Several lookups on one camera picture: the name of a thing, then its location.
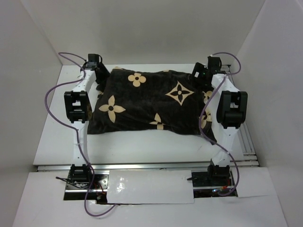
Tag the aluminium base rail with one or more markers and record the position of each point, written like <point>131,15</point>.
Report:
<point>48,168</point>

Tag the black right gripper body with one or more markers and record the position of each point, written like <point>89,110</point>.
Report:
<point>208,82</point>

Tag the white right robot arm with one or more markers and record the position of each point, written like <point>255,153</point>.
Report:
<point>221,118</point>

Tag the white cover plate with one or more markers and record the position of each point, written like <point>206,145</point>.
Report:
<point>149,187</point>

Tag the black floral pillowcase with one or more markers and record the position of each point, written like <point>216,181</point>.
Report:
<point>135,101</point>

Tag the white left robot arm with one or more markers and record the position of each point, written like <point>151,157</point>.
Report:
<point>79,113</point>

